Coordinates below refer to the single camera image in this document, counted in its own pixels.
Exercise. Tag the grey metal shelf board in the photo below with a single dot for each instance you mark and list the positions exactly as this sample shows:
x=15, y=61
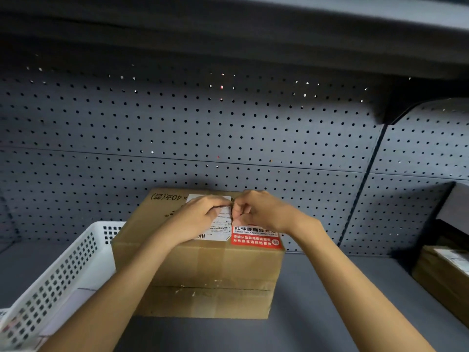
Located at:
x=234, y=29

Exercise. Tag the large brown cardboard box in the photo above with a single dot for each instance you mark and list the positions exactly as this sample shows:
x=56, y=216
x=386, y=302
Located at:
x=220, y=265

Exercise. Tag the black shelf bracket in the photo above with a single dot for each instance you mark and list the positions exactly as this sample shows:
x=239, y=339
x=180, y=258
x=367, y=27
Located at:
x=397, y=102

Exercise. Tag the wide grey pegboard panel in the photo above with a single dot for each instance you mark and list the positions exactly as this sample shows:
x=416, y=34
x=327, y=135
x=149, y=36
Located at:
x=183, y=135

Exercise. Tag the person's left forearm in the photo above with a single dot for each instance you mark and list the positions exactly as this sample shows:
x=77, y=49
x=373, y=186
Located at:
x=121, y=285

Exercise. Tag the brown cardboard box with label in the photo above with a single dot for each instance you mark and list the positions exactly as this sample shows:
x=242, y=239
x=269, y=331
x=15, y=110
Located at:
x=443, y=285

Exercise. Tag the grey shelf end panel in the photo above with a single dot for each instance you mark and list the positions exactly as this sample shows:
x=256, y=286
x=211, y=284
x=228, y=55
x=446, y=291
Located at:
x=456, y=207

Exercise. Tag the person's left hand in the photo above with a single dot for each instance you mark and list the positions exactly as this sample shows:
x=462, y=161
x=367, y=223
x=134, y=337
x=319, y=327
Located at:
x=196, y=218

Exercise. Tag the person's right hand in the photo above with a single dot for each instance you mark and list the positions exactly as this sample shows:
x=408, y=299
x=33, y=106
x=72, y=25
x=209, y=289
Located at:
x=267, y=212

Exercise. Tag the person's right fingers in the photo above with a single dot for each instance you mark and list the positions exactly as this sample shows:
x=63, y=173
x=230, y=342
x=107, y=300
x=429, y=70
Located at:
x=244, y=210

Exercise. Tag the flat brown cardboard box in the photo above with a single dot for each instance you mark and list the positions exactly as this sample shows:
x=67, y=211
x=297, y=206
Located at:
x=205, y=302

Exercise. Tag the narrow grey pegboard panel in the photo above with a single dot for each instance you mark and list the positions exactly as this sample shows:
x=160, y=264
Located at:
x=414, y=161

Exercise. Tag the person's left fingers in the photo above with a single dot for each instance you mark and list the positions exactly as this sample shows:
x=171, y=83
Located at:
x=219, y=208

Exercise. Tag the white shipping label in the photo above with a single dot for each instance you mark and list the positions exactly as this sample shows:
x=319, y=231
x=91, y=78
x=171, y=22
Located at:
x=220, y=230

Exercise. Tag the red warning sticker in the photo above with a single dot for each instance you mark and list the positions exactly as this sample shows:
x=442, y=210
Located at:
x=256, y=241

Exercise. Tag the white paper sheet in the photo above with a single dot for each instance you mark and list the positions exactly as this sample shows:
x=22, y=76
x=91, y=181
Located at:
x=69, y=307

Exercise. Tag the white perforated plastic basket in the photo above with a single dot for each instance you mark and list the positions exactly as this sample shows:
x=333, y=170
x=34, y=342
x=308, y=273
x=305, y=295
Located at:
x=55, y=274

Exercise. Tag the person's right forearm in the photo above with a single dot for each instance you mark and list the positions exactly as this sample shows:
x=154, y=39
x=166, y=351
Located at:
x=351, y=289

